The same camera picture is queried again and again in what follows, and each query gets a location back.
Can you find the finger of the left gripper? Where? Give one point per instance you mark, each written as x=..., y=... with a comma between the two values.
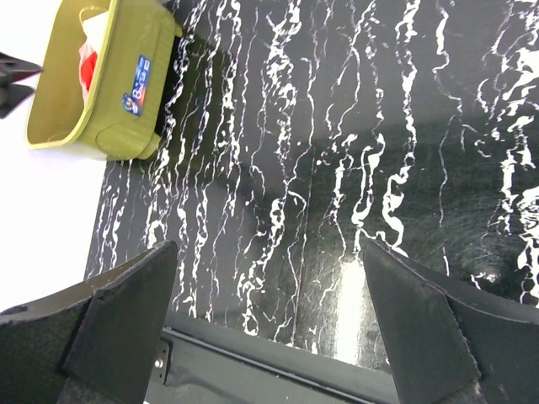
x=14, y=71

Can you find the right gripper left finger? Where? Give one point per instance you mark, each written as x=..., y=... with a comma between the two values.
x=94, y=342

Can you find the blue sticker label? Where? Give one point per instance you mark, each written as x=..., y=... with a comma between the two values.
x=133, y=101

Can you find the salmon pink t shirt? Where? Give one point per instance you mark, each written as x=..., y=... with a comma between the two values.
x=94, y=23

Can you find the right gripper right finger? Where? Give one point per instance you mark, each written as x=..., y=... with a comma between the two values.
x=446, y=341

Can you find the red t shirt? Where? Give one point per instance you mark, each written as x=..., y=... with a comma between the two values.
x=88, y=60

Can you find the olive green plastic bin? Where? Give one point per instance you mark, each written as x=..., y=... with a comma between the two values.
x=99, y=127

